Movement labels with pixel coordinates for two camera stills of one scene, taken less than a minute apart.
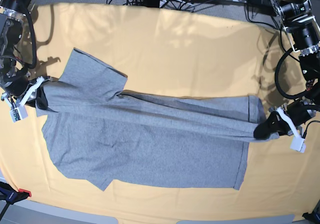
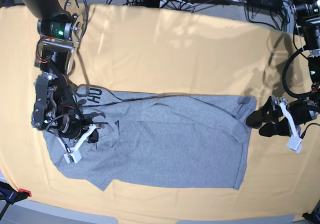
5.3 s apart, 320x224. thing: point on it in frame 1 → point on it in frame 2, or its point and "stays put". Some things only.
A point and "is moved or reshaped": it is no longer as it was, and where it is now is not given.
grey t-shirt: x=99 y=135 is moved or reshaped
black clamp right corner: x=314 y=216 stays put
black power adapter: x=260 y=0 stays put
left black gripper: x=39 y=99 → x=70 y=124
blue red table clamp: x=9 y=194 stays put
